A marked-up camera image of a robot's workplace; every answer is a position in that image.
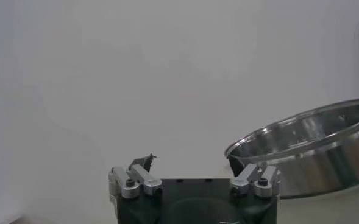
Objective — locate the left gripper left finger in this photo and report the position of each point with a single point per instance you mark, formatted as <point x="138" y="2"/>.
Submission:
<point x="136" y="182"/>

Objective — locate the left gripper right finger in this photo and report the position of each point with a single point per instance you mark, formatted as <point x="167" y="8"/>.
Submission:
<point x="252" y="182"/>

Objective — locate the stainless steel steamer basket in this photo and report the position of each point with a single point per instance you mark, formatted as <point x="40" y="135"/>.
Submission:
<point x="319" y="170"/>

